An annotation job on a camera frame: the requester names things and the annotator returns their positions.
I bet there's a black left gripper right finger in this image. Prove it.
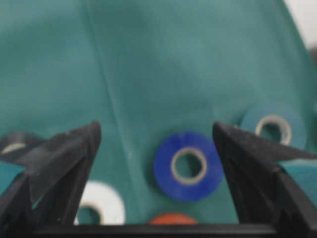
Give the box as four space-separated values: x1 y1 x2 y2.
212 122 317 238

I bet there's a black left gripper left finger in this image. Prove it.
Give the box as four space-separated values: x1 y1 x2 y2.
0 121 102 238

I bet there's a black tape roll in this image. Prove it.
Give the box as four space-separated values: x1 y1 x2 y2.
0 131 45 164

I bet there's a blue tape roll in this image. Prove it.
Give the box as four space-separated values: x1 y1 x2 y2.
153 131 224 202

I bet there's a white tape roll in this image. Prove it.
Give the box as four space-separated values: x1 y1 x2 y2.
78 181 126 225

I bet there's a teal tape roll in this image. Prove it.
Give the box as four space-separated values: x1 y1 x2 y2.
240 102 307 149

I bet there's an orange tape roll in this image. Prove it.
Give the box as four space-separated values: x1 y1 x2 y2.
150 213 198 225

